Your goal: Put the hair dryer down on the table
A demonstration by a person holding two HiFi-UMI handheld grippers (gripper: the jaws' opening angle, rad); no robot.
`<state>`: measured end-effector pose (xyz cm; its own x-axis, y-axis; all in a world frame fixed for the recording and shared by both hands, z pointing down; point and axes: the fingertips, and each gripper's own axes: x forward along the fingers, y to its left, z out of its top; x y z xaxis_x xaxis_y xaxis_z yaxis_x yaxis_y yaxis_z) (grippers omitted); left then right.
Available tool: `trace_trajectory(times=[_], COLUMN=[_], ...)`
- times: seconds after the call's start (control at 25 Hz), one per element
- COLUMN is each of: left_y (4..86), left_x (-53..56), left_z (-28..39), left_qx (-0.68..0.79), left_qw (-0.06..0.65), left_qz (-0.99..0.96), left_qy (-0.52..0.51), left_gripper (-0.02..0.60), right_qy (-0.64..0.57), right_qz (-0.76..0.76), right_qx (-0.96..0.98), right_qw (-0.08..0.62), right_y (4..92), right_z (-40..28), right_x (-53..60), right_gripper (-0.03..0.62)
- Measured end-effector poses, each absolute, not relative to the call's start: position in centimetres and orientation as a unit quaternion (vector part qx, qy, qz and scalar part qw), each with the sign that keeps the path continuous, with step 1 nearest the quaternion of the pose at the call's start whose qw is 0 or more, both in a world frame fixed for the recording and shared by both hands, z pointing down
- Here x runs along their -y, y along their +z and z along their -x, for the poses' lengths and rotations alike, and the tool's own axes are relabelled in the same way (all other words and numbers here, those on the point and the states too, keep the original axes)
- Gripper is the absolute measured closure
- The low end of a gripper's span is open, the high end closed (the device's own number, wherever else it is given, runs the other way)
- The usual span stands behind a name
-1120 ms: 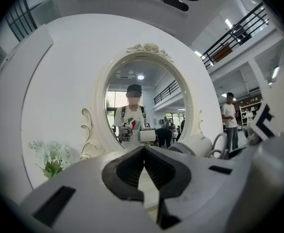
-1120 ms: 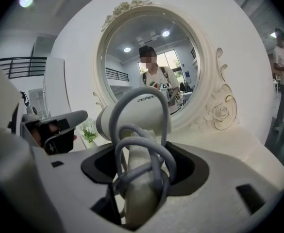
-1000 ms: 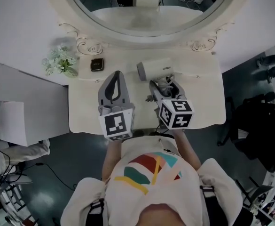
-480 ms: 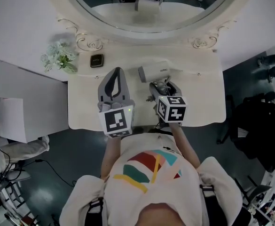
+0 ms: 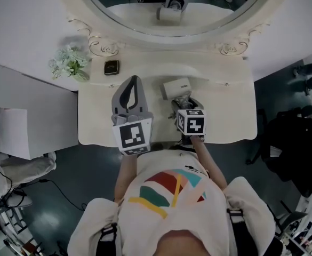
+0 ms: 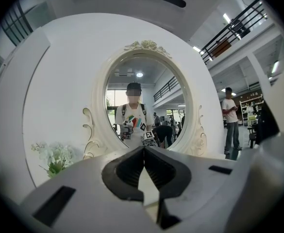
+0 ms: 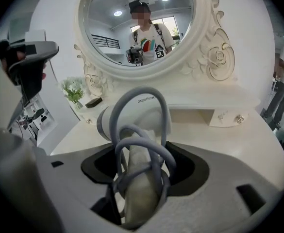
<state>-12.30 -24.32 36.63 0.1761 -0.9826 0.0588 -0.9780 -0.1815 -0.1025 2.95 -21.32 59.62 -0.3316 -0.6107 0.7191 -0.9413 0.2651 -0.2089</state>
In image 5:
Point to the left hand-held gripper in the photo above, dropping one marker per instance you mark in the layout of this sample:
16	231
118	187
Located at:
133	136

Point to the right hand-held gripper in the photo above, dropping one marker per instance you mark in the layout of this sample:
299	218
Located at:
194	123

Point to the cream vanity dressing table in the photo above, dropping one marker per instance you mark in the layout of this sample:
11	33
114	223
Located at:
225	111

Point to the person's right forearm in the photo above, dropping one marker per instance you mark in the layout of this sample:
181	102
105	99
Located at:
209	161

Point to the person's left forearm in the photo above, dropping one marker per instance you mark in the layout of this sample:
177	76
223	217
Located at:
125	177

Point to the small black compact case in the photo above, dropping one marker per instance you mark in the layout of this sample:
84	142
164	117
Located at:
111	67

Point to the white flowers in glass vase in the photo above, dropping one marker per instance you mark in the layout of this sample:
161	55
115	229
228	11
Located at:
69	61

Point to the black office chair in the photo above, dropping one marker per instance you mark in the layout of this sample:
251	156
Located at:
255	143

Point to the white shelf cabinet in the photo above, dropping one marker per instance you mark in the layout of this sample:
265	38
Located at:
38	103

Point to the person's white printed shirt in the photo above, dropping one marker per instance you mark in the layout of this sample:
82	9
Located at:
158	223

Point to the black metal rack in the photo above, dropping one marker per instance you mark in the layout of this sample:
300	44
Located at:
11	228

